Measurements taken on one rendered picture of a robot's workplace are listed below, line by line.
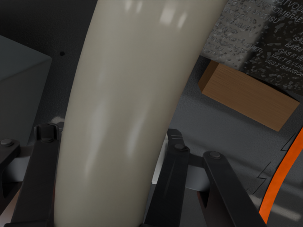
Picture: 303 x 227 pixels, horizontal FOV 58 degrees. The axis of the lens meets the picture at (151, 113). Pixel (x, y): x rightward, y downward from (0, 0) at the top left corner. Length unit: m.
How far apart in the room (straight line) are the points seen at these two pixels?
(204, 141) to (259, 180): 0.29
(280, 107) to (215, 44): 0.62
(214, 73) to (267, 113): 0.22
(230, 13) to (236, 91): 0.59
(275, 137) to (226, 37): 0.82
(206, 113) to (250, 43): 0.69
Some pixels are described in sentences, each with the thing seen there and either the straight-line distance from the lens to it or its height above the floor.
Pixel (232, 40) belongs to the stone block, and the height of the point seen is 0.62.
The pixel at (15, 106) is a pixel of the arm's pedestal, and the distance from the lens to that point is 0.94.
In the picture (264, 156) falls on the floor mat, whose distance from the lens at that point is 1.19.
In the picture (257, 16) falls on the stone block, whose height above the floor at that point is 0.65.
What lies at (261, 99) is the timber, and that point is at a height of 0.13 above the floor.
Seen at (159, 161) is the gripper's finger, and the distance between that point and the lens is 0.16.
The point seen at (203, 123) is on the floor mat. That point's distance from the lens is 1.07.
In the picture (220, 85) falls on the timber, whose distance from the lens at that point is 0.91.
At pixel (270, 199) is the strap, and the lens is 1.31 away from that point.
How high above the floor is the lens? 0.99
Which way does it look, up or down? 69 degrees down
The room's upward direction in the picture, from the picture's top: 172 degrees counter-clockwise
